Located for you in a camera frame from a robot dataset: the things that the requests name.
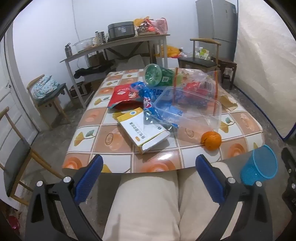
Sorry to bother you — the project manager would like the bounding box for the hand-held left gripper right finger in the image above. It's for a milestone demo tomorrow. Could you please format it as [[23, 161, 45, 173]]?
[[195, 154, 273, 241]]

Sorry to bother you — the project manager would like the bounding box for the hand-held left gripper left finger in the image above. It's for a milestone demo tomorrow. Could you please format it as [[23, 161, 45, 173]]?
[[25, 154, 104, 241]]

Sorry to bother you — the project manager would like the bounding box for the blue plastic cup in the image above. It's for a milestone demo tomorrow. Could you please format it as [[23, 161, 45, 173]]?
[[240, 145, 278, 186]]

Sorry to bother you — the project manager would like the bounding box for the red snack bag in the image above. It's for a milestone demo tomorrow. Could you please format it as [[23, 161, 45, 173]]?
[[107, 84, 142, 109]]

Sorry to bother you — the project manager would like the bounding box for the blue snack bag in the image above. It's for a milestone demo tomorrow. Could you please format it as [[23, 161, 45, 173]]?
[[129, 81, 183, 130]]

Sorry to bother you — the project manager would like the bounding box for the person's right leg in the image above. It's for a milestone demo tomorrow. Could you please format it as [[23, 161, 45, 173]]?
[[177, 162, 241, 241]]

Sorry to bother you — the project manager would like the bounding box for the person's leg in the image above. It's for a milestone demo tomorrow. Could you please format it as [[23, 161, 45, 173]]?
[[177, 162, 241, 241], [102, 171, 181, 241]]

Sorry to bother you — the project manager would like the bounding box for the orange fruit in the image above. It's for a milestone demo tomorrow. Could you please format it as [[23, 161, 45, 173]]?
[[201, 131, 222, 151]]

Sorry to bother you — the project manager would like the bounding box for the person's left leg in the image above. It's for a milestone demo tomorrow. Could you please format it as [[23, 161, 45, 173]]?
[[102, 171, 181, 241]]

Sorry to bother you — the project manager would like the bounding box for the clear plastic container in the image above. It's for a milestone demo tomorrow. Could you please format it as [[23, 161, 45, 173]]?
[[144, 86, 222, 137]]

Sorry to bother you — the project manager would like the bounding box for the white yellow cardboard box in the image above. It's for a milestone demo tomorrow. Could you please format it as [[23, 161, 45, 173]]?
[[116, 107, 171, 154]]

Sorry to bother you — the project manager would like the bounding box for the wooden chair with dark seat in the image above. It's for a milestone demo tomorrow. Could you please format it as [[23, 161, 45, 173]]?
[[26, 74, 74, 130], [0, 107, 63, 207]]

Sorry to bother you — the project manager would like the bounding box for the red plastic object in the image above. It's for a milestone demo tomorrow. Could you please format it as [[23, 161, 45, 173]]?
[[8, 215, 20, 230]]

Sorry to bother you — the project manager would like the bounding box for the wooden crate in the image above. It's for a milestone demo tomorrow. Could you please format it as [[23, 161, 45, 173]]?
[[69, 81, 92, 98]]

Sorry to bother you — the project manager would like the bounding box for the floral cloth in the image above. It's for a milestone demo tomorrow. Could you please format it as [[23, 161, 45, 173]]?
[[30, 75, 58, 99]]

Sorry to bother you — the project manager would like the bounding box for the clear zip bag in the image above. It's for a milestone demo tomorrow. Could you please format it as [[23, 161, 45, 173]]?
[[172, 67, 226, 105]]

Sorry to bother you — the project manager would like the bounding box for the black cloth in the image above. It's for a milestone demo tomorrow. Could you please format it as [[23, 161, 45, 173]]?
[[73, 65, 114, 79]]

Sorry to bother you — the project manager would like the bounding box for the white door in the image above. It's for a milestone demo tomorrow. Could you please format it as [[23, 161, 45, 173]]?
[[0, 39, 38, 151]]

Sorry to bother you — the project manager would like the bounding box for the white mattress with blue edge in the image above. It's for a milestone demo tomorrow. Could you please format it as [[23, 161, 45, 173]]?
[[232, 0, 296, 141]]

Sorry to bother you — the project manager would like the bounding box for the green plastic cup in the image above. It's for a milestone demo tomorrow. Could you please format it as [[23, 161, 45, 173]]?
[[144, 64, 176, 87]]

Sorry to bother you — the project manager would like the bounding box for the dark wooden stool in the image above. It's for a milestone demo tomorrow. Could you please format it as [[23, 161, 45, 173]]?
[[217, 57, 237, 90]]

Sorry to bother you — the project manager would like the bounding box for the wooden armchair with dark seat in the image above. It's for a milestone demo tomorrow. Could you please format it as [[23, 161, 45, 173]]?
[[178, 38, 222, 72]]

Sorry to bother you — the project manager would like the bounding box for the white sack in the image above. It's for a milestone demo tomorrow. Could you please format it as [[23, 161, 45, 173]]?
[[114, 56, 151, 71]]

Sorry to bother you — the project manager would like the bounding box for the white green carton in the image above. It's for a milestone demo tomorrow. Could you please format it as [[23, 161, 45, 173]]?
[[194, 46, 212, 61]]

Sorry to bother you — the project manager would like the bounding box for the glass bowl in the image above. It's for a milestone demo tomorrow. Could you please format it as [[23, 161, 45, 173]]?
[[73, 37, 96, 52]]

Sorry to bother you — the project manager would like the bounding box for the yellow plastic bag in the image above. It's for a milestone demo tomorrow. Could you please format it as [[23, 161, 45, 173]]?
[[166, 45, 183, 58]]

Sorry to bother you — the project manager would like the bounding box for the long grey table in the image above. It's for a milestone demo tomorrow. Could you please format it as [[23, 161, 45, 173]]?
[[60, 34, 170, 109]]

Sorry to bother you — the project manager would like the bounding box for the grey kitchen appliance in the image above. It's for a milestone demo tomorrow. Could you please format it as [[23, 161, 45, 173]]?
[[107, 21, 136, 40]]

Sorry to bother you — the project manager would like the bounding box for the grey refrigerator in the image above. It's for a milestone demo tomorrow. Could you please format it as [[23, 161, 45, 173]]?
[[195, 0, 238, 61]]

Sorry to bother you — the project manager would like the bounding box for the pink plastic bag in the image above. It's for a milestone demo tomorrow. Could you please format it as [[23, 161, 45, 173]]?
[[150, 17, 168, 35]]

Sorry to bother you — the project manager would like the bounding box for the orange plastic bag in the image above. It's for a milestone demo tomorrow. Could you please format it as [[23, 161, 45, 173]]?
[[133, 17, 151, 27]]

